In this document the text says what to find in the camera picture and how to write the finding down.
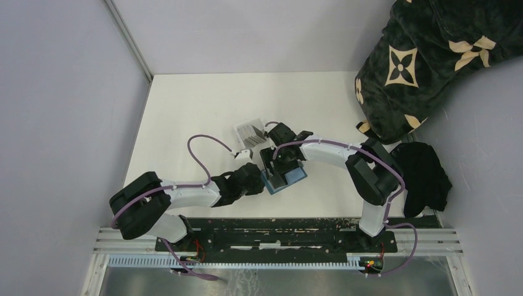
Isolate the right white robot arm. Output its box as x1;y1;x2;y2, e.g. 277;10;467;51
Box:
260;123;406;252

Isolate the black floral patterned blanket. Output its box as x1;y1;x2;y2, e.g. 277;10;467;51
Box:
355;1;522;144

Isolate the aluminium corner post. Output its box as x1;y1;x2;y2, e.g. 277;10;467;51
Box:
102;0;154;84

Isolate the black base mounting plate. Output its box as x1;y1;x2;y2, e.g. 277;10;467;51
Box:
171;218;398;263

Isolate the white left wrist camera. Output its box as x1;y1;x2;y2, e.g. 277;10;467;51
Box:
234;149;253;166

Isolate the aluminium rail frame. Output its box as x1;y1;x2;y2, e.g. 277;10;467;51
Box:
94;226;464;257

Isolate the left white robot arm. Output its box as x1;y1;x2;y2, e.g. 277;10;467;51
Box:
109;163;265;251

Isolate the black cloth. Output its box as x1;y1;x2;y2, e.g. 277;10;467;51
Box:
391;142;452;218

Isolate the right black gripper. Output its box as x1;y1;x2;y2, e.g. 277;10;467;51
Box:
260;145;299;179

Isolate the white slotted cable duct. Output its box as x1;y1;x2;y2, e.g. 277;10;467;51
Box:
107;255;364;271

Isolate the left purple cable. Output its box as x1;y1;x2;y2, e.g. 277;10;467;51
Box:
110;134;238;282

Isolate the clear plastic card box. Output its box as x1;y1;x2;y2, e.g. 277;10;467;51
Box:
233;118;271;150

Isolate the blue leather card holder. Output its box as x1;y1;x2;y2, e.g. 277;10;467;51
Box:
261;162;308;195

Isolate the stack of credit cards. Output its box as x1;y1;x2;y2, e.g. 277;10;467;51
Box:
237;125;266;147

